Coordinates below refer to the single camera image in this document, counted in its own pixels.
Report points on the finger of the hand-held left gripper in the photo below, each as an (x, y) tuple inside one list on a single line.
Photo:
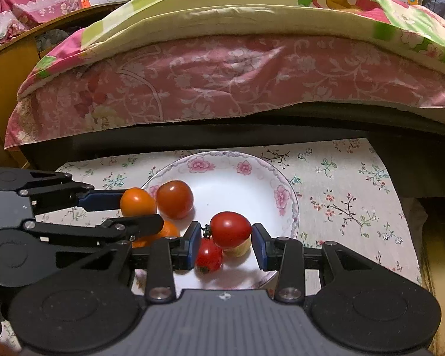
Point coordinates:
[(100, 199), (141, 224)]

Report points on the green yellow cartoon quilt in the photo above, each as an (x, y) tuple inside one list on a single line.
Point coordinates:
[(244, 18)]

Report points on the white floral plate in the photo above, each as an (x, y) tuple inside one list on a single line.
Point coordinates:
[(237, 189)]

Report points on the floral tablecloth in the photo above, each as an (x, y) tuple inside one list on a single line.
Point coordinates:
[(337, 193)]

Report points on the small orange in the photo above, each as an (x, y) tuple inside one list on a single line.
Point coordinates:
[(168, 231)]

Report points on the clear plastic bags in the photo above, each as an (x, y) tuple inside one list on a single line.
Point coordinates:
[(2, 29)]

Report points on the pink floral bed sheet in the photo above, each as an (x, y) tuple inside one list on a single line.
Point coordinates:
[(244, 74)]

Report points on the orange-red tomato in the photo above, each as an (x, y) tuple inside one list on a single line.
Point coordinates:
[(175, 199)]

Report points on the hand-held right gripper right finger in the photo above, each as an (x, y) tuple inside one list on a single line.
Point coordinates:
[(259, 246)]

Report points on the yellow wooden cabinet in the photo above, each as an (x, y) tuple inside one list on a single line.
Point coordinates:
[(7, 81)]

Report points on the brown longan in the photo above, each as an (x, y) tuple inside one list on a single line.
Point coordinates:
[(239, 249)]

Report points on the red tomato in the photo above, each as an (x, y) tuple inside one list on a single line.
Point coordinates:
[(209, 256), (230, 229)]

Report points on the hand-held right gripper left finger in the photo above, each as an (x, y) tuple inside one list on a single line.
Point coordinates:
[(192, 246)]

